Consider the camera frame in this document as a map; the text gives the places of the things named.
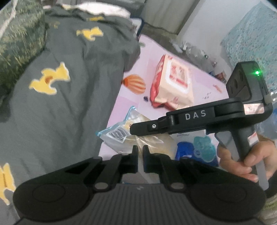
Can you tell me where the clear plastic snack bag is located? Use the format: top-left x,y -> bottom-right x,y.
97,106 -> 177,159

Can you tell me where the person's right hand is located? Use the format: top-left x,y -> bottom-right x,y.
217,135 -> 276,183

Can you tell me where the blue wet wipes pack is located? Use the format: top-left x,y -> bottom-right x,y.
175,136 -> 219,167

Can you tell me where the red and cream tissue pack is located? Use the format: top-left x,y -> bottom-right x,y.
150,54 -> 194,110

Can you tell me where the clear plastic bottles pile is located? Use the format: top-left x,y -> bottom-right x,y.
170,40 -> 227,84

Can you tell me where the light blue fluffy blanket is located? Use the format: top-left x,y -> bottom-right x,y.
221,2 -> 277,92

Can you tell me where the grey quilt with yellow bears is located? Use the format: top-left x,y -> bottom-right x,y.
1,6 -> 140,224

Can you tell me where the grey curtain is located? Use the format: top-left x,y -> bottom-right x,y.
141,0 -> 199,34

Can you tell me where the white pillow on bed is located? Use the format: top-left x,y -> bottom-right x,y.
61,2 -> 131,18

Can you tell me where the green patterned pillow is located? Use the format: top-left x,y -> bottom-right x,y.
1,1 -> 46,91

